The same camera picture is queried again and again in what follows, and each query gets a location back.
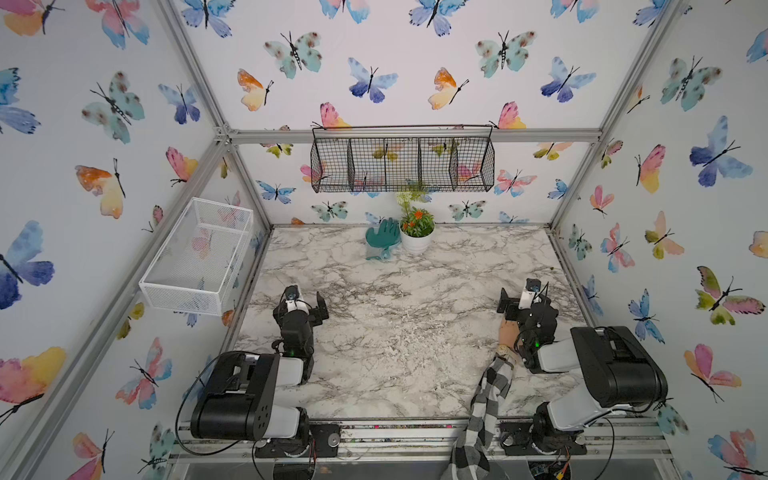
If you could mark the beige wrist watch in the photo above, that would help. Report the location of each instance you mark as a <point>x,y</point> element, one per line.
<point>507,354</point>

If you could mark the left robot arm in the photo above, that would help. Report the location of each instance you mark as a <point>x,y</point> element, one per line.
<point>237,401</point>

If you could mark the plaid sleeved forearm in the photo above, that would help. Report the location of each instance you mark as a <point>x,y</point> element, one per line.
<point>468,458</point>

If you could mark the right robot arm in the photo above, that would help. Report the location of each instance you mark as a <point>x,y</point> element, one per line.
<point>618,374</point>

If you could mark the mannequin hand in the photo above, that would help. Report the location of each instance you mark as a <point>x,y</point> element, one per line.
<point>509,333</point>

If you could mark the green hand shaped holder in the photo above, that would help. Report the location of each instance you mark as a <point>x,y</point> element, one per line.
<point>380,240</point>

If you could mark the potted plant white pot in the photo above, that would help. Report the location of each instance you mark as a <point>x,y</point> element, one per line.
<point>416,224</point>

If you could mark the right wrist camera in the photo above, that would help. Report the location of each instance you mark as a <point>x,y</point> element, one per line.
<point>530,293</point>

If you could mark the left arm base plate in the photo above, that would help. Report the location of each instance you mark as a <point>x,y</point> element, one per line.
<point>321,440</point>

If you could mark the white mesh wall basket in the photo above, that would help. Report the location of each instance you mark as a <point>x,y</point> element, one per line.
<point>194,270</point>

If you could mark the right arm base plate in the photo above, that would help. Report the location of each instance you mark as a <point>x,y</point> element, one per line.
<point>528,438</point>

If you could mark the black wire wall basket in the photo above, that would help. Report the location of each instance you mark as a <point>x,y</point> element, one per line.
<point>393,159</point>

